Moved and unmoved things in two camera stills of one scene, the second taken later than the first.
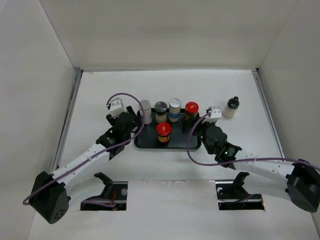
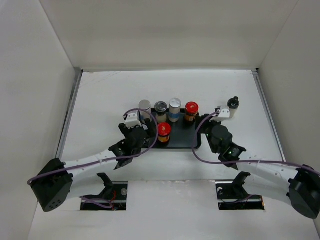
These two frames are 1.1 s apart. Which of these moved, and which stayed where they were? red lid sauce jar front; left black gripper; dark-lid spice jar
Moved: left black gripper
Stayed: dark-lid spice jar; red lid sauce jar front
